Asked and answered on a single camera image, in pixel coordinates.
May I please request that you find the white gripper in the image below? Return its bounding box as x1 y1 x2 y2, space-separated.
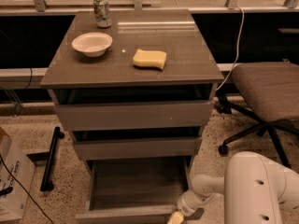
167 189 215 224

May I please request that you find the grey bottom drawer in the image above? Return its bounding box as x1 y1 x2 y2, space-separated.
76 157 190 224

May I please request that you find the grey drawer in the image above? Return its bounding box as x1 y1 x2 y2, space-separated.
55 101 214 132
73 137 202 160
76 157 190 224

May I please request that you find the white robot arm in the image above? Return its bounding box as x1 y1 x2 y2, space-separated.
167 151 299 224

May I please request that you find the grey middle drawer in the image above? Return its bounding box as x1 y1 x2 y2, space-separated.
73 137 202 160

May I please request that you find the grey top drawer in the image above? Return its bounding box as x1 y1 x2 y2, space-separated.
55 101 214 132

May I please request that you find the grey drawer cabinet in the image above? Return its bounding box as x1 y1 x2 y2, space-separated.
39 8 224 185

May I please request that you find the black wheeled stand base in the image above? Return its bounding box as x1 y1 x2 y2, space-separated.
27 126 64 192

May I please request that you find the grey office chair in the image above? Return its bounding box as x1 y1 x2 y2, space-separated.
216 62 299 167

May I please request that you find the yellow sponge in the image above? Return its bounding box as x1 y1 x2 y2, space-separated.
133 49 166 70

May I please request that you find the white cardboard box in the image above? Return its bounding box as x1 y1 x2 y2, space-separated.
0 129 36 221

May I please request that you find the white bowl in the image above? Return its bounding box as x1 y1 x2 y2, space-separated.
72 32 113 58

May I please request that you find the green white drink can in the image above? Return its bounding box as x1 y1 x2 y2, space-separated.
93 0 112 28

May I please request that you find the black cable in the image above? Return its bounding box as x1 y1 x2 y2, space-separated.
0 154 55 224

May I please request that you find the white cable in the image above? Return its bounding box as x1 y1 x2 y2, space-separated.
215 5 246 92

